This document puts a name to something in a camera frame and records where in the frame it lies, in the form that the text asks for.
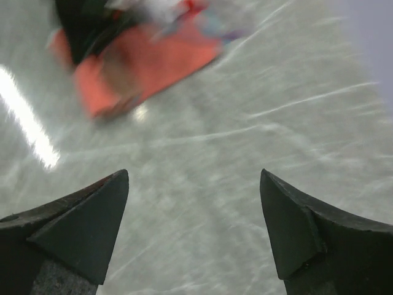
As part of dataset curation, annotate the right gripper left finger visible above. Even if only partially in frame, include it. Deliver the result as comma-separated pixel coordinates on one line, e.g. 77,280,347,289
1,170,128,294

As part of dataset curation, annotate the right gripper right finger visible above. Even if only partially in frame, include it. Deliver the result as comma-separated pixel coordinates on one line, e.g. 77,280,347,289
260,170,392,294

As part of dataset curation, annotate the brown orange bear towel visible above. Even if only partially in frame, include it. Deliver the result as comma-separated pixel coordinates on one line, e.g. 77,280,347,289
45,18,225,119

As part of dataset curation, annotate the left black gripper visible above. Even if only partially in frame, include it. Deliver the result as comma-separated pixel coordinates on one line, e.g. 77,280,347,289
54,0,144,65

